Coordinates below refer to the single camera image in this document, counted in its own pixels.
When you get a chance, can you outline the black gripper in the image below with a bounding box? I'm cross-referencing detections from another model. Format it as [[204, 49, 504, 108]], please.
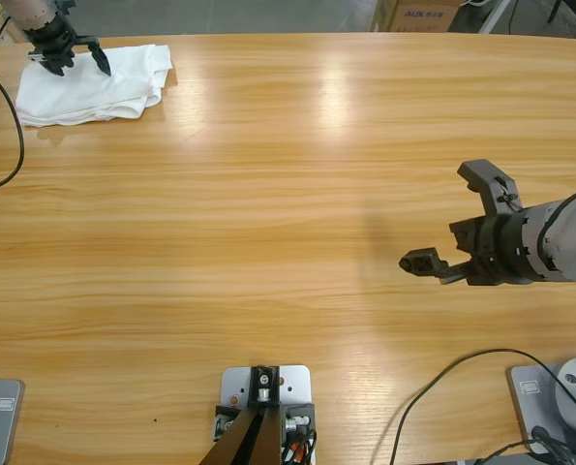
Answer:
[[23, 10, 112, 78], [398, 211, 546, 287]]

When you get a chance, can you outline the white t-shirt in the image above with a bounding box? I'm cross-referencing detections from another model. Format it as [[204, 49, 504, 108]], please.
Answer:
[[15, 43, 175, 128]]

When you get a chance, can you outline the cardboard box blue AUX print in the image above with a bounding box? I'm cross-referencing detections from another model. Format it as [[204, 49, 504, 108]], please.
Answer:
[[369, 0, 463, 34]]

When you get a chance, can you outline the grey metal stand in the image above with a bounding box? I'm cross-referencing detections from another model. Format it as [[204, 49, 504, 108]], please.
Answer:
[[447, 0, 514, 35]]

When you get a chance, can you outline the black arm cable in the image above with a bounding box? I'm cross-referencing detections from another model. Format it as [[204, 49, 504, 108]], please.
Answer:
[[538, 185, 576, 248], [0, 60, 26, 195]]

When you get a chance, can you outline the long thin black cable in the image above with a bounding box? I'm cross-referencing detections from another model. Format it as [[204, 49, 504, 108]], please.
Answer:
[[391, 348, 576, 465]]

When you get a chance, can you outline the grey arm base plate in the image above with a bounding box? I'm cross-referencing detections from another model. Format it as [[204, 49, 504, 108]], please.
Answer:
[[0, 379, 26, 465], [504, 356, 576, 456]]

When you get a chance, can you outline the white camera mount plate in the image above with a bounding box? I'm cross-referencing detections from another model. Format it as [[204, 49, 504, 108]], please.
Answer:
[[219, 365, 313, 437]]

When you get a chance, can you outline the thick black base cable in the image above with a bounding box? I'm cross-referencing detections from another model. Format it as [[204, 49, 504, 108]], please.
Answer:
[[475, 424, 576, 465]]

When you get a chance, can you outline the black orange cable bundle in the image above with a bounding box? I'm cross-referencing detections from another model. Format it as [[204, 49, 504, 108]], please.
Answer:
[[280, 425, 320, 465]]

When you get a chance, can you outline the dark camera post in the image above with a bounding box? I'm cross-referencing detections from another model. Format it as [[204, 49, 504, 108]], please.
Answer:
[[203, 365, 285, 465]]

